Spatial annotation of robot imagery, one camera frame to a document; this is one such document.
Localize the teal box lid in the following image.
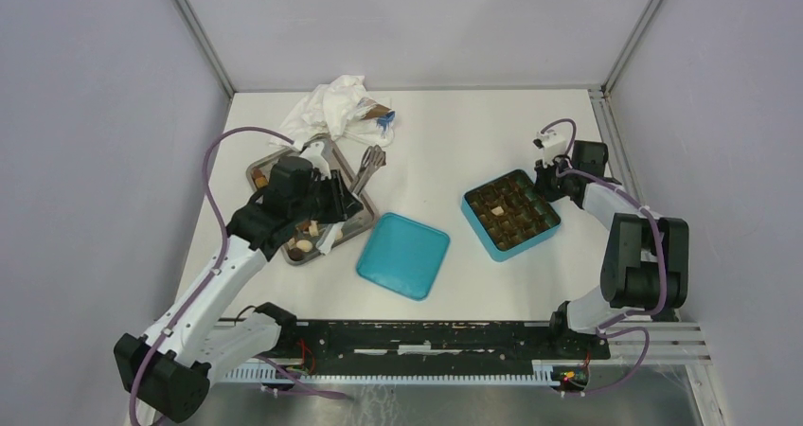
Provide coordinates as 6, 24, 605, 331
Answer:
356, 212, 451, 301

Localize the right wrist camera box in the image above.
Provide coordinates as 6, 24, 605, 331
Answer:
533, 130, 569, 166

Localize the teal chocolate box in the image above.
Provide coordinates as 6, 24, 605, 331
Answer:
460, 169, 562, 262

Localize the brown blue wrapper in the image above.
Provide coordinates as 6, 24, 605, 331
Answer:
356, 98, 396, 131

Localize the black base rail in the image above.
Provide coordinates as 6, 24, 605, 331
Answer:
264, 320, 611, 377

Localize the white crumpled cloth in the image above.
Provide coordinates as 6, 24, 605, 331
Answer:
270, 75, 396, 149

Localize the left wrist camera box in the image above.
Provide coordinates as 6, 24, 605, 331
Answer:
299, 141, 330, 178

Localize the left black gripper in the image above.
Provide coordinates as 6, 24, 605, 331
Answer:
291, 169, 364, 225

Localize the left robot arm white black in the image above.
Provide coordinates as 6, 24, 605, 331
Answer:
113, 156, 364, 424

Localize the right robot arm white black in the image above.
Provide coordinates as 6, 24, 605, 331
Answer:
534, 134, 689, 358

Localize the stainless steel tray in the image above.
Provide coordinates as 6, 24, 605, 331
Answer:
245, 133, 378, 266

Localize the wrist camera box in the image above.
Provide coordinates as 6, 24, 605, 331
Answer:
299, 141, 330, 178
533, 130, 569, 166

